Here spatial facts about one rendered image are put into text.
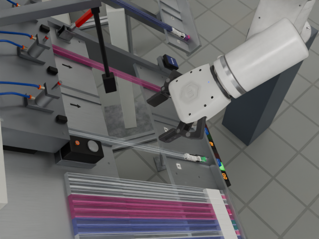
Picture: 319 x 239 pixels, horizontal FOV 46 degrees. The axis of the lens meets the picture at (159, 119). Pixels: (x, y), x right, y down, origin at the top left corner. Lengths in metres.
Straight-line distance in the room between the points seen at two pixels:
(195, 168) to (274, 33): 0.46
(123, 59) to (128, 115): 0.80
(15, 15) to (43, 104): 0.16
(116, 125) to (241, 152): 0.65
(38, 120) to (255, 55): 0.39
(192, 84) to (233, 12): 1.80
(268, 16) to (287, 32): 0.11
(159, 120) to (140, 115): 0.98
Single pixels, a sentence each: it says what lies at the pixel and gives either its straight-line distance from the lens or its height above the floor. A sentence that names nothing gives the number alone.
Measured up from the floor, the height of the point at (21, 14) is 1.35.
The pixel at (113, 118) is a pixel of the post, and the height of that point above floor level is 0.01.
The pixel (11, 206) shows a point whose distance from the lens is 0.62.
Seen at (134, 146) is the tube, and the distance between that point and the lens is 0.86.
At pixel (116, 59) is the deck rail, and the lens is 1.08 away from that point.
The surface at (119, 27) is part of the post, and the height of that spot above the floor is 0.73.
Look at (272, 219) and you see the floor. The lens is 1.85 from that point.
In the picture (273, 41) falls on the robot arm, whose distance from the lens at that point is 0.70.
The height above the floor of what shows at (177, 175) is 0.84.
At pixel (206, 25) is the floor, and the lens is 2.42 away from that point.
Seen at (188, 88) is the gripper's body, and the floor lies 1.10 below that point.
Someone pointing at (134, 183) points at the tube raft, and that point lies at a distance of 0.79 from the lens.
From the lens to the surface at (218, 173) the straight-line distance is 1.08.
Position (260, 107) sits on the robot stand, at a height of 0.35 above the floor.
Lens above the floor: 1.72
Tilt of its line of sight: 60 degrees down
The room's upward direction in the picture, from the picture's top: straight up
